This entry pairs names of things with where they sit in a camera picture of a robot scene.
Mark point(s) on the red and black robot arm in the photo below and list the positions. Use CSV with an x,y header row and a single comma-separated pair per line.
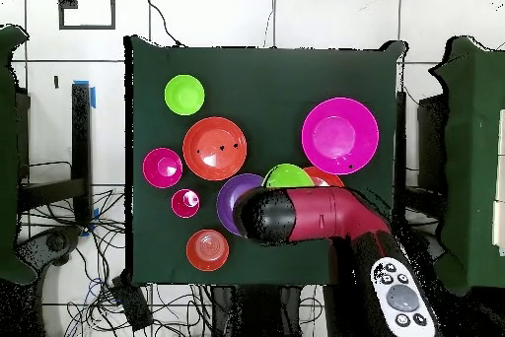
x,y
327,211

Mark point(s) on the large green bowl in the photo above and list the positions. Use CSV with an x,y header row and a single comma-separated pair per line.
x,y
288,177

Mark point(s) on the gray pedestal leg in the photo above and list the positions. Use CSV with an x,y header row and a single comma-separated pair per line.
x,y
51,242

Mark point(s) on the black tape square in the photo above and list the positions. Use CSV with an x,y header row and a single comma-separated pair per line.
x,y
86,27

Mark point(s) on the blue tape strip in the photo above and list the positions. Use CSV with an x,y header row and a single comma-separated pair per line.
x,y
92,97
96,213

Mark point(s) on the black metal stand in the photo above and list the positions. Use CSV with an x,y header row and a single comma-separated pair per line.
x,y
81,136
400,136

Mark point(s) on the dark green tablecloth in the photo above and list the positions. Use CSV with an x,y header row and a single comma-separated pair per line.
x,y
256,88

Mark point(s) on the large pink bowl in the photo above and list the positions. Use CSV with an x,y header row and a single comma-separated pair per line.
x,y
340,136

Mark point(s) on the purple bowl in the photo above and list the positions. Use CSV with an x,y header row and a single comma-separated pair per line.
x,y
230,199

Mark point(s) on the large orange bowl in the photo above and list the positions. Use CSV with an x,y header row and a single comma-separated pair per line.
x,y
321,179
214,136

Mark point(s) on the green cloth covered table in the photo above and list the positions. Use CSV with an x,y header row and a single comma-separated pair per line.
x,y
473,155
10,155

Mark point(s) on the red cup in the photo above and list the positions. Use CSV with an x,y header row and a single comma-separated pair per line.
x,y
182,207

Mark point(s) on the black power box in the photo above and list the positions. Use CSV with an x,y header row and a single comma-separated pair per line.
x,y
132,305

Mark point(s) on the small orange bowl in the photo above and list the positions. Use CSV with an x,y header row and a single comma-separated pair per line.
x,y
207,250

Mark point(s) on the small green bowl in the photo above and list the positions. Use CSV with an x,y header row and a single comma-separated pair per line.
x,y
184,94

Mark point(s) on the small red bowl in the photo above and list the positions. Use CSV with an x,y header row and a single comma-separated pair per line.
x,y
158,169

